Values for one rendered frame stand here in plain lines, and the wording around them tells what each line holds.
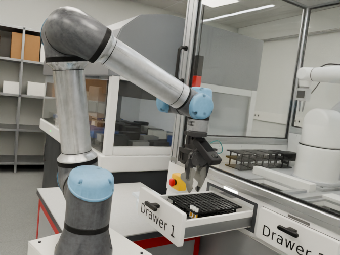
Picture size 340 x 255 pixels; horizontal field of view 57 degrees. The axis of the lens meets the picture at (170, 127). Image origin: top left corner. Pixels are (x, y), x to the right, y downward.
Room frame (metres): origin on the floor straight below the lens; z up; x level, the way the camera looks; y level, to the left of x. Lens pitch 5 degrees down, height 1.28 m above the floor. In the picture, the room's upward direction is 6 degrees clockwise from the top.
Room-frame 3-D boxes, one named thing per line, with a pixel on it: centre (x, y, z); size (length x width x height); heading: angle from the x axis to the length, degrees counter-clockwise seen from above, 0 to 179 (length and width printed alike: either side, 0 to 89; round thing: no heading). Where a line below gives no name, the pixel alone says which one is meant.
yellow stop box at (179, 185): (1.51, -0.07, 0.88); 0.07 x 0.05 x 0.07; 33
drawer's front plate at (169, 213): (1.07, 0.00, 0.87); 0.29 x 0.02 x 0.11; 33
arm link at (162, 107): (1.03, -0.01, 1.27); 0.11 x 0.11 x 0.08; 27
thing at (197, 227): (1.19, -0.17, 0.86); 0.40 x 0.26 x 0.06; 123
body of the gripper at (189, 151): (1.10, -0.09, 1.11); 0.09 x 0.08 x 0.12; 35
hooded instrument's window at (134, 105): (2.87, 0.38, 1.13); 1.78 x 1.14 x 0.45; 33
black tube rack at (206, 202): (1.18, -0.16, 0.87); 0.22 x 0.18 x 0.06; 123
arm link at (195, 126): (1.09, -0.09, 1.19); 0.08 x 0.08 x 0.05
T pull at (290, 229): (0.97, -0.41, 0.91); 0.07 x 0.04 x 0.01; 33
